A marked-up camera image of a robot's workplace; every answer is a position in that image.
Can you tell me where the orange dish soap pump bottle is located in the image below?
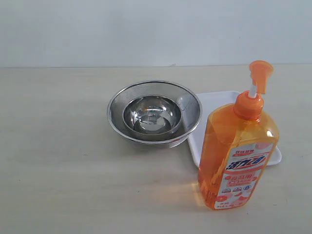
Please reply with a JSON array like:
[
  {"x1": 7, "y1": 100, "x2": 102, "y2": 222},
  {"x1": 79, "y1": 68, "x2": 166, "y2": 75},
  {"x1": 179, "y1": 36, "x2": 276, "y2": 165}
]
[{"x1": 198, "y1": 60, "x2": 279, "y2": 210}]

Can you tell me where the small stainless steel bowl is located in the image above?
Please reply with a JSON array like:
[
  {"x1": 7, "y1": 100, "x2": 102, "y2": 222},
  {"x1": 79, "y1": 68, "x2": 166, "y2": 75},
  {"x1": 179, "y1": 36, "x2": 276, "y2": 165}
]
[{"x1": 122, "y1": 95, "x2": 182, "y2": 136}]

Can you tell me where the steel mesh strainer bowl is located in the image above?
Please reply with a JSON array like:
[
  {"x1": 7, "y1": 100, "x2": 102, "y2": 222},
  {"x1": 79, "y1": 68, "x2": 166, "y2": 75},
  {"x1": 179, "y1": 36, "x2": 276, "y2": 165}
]
[{"x1": 107, "y1": 80, "x2": 202, "y2": 148}]

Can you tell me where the white rectangular plastic tray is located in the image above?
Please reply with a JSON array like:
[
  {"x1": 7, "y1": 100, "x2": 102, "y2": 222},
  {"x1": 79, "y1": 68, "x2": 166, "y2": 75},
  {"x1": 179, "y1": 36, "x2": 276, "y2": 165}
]
[{"x1": 187, "y1": 90, "x2": 282, "y2": 169}]

